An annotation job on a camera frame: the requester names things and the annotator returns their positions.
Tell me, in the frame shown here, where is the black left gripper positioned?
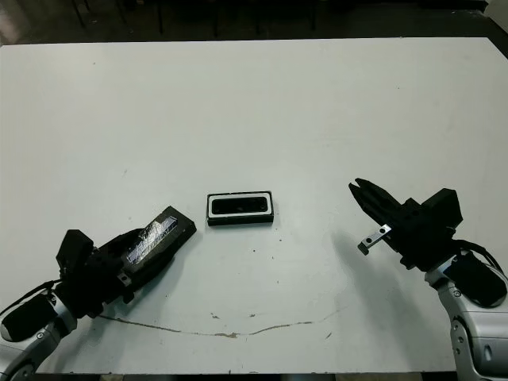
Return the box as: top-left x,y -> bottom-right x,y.
58,227 -> 176,319

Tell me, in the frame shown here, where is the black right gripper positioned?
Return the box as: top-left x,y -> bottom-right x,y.
348,178 -> 457,274

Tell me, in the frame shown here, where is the black box lid shiny label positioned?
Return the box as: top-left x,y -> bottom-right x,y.
125,205 -> 198,275

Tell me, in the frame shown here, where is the black box white insert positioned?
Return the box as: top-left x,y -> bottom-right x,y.
205,189 -> 275,228

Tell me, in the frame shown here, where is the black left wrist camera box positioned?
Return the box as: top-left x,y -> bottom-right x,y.
56,229 -> 95,281

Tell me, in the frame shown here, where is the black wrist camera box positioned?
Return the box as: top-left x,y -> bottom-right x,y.
421,189 -> 465,241
56,229 -> 95,281

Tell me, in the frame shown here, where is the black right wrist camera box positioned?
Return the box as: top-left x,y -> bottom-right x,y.
421,189 -> 465,241

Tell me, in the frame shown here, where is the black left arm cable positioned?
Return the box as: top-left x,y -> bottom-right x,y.
0,279 -> 64,317

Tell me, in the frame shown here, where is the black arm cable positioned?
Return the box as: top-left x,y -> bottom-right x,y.
452,237 -> 508,279
0,279 -> 64,317

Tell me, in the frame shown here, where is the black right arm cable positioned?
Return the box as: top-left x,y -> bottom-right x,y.
452,237 -> 508,279

